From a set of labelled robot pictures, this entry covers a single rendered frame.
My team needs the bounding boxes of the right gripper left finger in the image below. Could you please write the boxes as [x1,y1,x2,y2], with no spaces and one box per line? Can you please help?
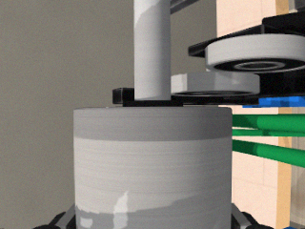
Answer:
[32,203,76,229]

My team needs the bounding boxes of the blue machine bed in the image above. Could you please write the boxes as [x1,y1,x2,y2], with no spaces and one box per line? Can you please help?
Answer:
[288,0,305,229]

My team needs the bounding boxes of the green drive belt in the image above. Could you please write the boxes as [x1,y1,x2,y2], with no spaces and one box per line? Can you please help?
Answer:
[233,129,305,168]
[233,114,305,133]

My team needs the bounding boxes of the grey rotor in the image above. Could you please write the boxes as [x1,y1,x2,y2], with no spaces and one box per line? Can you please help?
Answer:
[73,0,233,229]

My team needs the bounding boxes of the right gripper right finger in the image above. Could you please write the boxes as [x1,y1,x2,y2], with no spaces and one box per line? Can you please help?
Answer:
[231,203,274,229]

